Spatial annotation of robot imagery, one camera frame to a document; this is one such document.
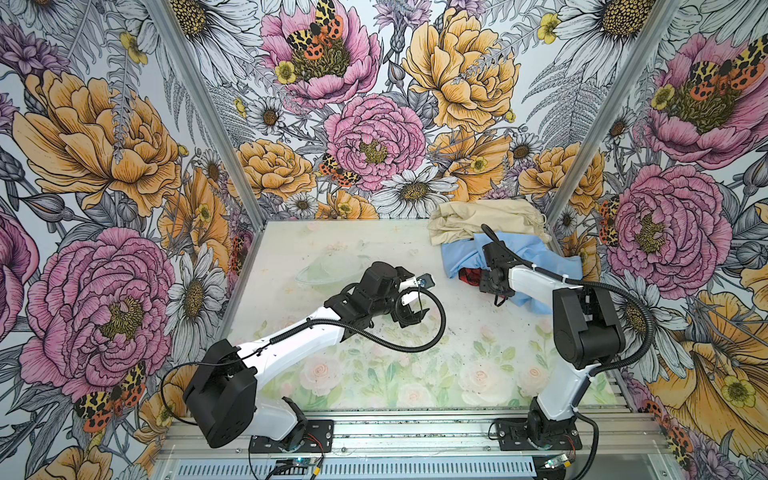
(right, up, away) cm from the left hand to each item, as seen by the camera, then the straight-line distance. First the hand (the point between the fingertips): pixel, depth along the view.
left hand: (414, 296), depth 80 cm
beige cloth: (+18, +24, +33) cm, 45 cm away
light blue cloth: (+19, +11, +20) cm, 30 cm away
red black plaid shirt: (+20, +4, +22) cm, 30 cm away
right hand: (+27, -2, +18) cm, 33 cm away
